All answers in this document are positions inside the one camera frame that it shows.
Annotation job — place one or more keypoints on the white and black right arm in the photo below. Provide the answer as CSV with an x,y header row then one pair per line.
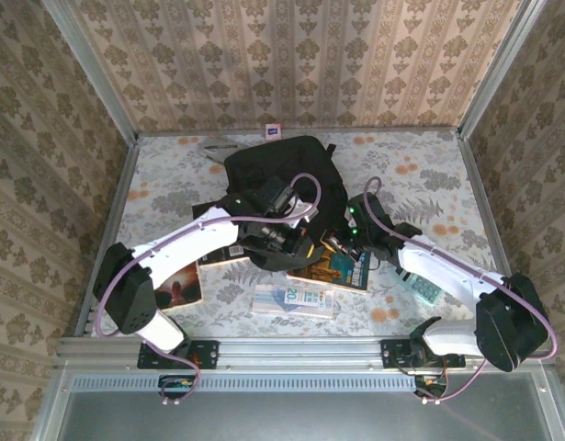
x,y
447,275

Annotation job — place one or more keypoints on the white plastic bracket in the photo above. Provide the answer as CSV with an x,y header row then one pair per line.
x,y
305,213

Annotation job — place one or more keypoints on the small pink box blue label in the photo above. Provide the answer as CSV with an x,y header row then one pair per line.
x,y
273,132

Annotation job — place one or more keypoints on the grey metal panel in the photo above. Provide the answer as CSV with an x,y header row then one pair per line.
x,y
286,418

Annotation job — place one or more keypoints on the worn paperback raft cover book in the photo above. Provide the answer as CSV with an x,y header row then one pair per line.
x,y
218,255

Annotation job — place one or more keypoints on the teal and yellow cover book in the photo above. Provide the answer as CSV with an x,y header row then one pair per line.
x,y
342,273

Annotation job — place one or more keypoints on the aluminium table front rail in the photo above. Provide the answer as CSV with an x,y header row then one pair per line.
x,y
300,353

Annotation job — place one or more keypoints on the grey marker pen box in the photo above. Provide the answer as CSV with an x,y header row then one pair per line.
x,y
215,149

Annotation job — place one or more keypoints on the Three Days to See book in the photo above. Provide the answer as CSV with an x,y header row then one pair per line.
x,y
181,289

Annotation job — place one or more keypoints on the black fabric backpack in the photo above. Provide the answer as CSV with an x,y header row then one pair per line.
x,y
263,161

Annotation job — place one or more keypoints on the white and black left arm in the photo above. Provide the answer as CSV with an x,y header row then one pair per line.
x,y
181,239

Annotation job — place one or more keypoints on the floral patterned table cover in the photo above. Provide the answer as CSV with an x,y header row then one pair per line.
x,y
401,161

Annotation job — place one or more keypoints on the aluminium table side rail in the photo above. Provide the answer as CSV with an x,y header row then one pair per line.
x,y
117,206
485,206

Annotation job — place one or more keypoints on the clear pack with 20 label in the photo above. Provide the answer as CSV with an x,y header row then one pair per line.
x,y
291,301

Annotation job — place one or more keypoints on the teal and white calculator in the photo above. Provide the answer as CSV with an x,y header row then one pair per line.
x,y
422,289

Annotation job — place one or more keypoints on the aluminium frame post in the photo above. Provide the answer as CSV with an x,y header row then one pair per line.
x,y
499,69
94,69

